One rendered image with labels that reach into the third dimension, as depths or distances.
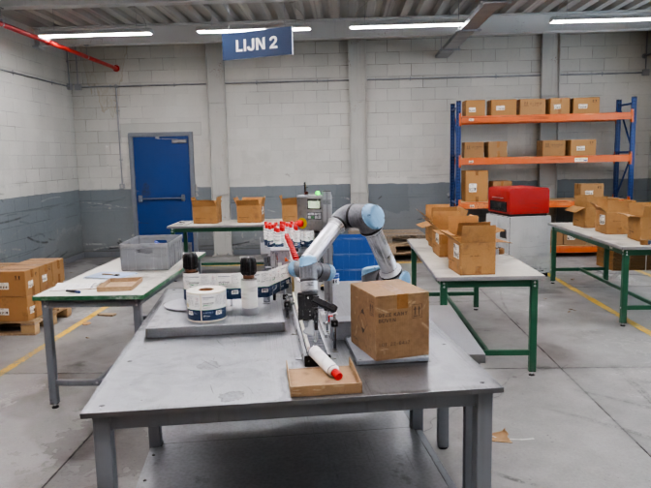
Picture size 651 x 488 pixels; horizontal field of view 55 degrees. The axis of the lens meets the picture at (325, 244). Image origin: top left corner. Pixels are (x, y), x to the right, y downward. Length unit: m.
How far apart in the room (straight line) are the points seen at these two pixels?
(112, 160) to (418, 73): 5.46
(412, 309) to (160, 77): 9.30
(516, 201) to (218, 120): 5.25
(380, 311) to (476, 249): 2.34
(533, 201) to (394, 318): 6.25
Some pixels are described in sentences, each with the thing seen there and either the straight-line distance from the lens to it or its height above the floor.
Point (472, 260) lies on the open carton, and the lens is 4.83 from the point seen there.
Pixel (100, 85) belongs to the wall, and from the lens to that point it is 11.79.
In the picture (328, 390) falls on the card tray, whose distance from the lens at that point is 2.33.
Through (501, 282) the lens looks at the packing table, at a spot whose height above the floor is 0.73.
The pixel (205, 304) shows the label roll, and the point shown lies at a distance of 3.19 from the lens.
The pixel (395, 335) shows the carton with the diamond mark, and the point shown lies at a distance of 2.62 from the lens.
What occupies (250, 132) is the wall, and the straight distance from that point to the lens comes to 11.08.
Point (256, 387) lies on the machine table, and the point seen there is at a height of 0.83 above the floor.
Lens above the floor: 1.68
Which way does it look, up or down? 8 degrees down
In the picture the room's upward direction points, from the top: 1 degrees counter-clockwise
